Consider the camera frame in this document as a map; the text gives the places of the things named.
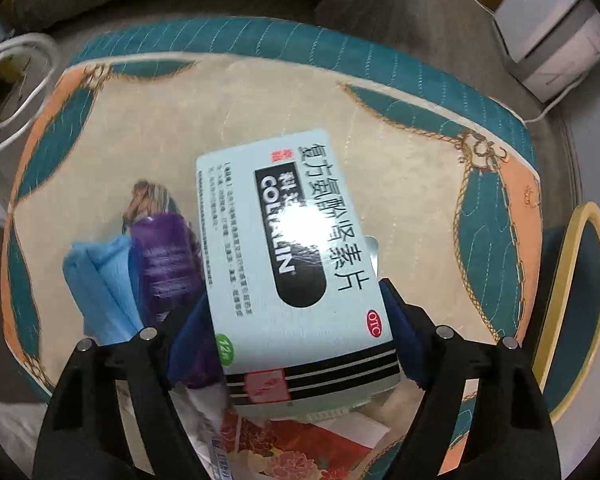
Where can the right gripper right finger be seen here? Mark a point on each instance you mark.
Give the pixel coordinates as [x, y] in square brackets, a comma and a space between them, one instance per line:
[510, 434]

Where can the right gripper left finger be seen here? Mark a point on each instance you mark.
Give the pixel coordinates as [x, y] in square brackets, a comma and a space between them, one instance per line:
[82, 434]

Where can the blue white small packet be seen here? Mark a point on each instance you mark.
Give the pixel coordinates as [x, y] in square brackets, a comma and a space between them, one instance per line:
[219, 460]

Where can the blue face mask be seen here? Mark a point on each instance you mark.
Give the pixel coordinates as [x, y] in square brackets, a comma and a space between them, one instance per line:
[98, 276]

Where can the purple plastic wrapper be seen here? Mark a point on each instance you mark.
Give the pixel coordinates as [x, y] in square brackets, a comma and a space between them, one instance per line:
[167, 277]

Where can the red white paper cup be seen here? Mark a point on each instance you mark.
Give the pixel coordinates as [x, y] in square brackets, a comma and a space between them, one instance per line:
[288, 449]

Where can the pale green medicine box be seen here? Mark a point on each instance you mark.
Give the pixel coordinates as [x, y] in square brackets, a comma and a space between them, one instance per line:
[297, 313]

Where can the yellow rimmed teal trash bin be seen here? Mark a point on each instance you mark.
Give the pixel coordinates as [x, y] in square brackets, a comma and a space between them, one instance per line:
[563, 336]

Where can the teal orange horse cushion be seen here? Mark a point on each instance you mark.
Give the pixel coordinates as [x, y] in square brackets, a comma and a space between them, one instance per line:
[443, 180]

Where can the white air purifier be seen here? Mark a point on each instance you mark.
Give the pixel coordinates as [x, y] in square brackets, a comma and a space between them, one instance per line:
[548, 44]

